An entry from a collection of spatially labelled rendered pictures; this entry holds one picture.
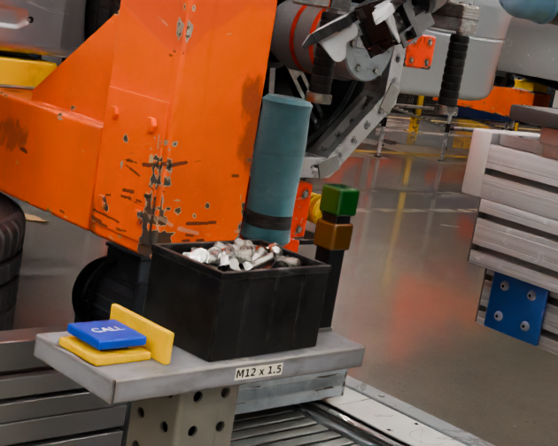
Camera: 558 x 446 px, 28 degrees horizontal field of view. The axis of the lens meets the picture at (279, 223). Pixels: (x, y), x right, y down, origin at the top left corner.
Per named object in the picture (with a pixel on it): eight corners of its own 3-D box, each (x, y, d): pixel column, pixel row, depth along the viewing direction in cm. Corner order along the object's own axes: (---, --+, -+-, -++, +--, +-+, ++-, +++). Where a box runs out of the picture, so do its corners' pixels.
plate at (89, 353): (112, 339, 140) (113, 331, 140) (150, 360, 134) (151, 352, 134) (58, 344, 134) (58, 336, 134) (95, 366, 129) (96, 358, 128)
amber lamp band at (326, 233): (330, 243, 160) (335, 217, 159) (350, 251, 157) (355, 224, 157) (311, 244, 157) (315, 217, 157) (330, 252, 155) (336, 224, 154)
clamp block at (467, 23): (437, 28, 210) (443, 0, 209) (476, 34, 203) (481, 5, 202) (421, 25, 206) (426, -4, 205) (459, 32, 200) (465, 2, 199)
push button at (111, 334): (112, 334, 139) (114, 318, 138) (145, 353, 134) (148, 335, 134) (64, 340, 134) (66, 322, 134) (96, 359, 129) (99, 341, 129)
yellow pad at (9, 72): (17, 80, 206) (19, 52, 206) (57, 91, 197) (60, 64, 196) (-52, 73, 197) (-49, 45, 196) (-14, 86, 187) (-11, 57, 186)
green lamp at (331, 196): (336, 210, 159) (341, 183, 159) (356, 217, 157) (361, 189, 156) (317, 210, 157) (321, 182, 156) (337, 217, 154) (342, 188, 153)
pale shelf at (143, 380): (281, 328, 167) (284, 309, 167) (363, 366, 156) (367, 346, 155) (32, 356, 137) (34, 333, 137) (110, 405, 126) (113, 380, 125)
